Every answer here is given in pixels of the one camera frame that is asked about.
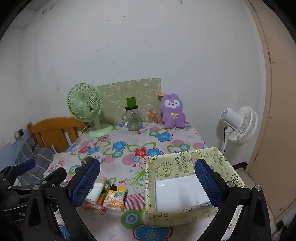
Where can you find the glass jar with green lid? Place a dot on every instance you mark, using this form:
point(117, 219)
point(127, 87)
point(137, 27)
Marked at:
point(133, 118)

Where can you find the beige door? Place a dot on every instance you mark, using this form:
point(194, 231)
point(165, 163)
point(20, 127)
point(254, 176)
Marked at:
point(277, 115)

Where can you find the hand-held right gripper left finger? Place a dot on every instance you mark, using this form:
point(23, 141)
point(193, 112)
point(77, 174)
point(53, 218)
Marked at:
point(86, 180)

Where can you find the yellow printed storage box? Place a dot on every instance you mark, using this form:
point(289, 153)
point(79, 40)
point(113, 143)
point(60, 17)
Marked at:
point(166, 166)

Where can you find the small jar with orange lid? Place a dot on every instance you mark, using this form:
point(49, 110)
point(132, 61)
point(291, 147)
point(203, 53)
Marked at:
point(152, 119)

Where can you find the green desk fan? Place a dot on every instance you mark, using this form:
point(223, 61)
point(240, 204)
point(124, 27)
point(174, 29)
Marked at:
point(82, 105)

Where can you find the grey plaid blanket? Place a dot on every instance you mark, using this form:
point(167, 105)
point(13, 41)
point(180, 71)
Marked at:
point(39, 157)

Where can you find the purple plush rabbit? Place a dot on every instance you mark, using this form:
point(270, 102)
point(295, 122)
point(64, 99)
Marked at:
point(172, 115)

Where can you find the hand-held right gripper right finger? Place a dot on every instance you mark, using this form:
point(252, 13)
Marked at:
point(207, 183)

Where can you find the wall socket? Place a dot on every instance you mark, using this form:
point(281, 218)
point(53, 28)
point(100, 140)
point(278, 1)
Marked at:
point(18, 134)

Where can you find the orange green tissue pack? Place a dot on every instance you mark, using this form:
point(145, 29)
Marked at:
point(103, 194)

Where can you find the pink booklet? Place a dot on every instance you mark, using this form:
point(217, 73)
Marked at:
point(92, 205)

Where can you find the white tissue pack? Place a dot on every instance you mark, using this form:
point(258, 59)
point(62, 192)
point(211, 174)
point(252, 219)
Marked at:
point(98, 188)

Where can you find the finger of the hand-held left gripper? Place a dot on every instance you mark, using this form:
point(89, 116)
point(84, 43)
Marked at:
point(24, 166)
point(56, 175)

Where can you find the white standing fan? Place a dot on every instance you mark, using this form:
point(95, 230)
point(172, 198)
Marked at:
point(242, 125)

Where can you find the green patterned board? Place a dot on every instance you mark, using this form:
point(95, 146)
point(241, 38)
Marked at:
point(138, 92)

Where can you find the cartoon printed tissue pack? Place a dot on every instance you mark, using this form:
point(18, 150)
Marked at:
point(114, 198)

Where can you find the floral tablecloth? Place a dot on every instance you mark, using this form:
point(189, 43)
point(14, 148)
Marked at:
point(129, 141)

